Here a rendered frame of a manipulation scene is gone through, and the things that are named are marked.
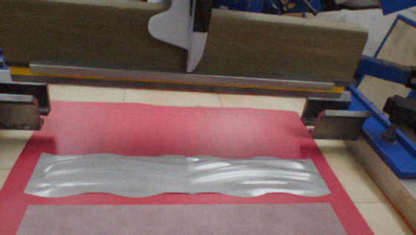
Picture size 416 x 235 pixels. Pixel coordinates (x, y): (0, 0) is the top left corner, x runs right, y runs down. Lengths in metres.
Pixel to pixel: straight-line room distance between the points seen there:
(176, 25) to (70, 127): 0.23
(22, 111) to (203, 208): 0.24
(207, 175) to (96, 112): 0.21
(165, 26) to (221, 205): 0.20
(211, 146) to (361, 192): 0.21
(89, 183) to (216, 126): 0.21
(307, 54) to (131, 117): 0.27
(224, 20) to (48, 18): 0.18
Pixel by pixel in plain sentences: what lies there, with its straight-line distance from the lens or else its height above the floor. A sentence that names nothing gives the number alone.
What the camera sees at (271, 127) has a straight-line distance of 0.54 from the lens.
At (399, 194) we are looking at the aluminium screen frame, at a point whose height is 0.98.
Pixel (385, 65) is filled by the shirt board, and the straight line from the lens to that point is 1.13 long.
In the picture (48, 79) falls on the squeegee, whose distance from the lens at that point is 0.42.
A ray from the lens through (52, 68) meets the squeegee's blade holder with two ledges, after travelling 0.39.
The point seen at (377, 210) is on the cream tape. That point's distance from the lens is 0.47.
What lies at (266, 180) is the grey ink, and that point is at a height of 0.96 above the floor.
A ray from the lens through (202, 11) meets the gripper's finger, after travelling 0.34.
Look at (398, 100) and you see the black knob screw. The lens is 0.50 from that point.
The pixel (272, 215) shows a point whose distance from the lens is 0.40.
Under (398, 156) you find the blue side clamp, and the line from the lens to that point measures 0.49.
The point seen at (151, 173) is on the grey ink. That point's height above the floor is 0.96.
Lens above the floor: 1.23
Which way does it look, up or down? 32 degrees down
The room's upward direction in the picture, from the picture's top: 9 degrees clockwise
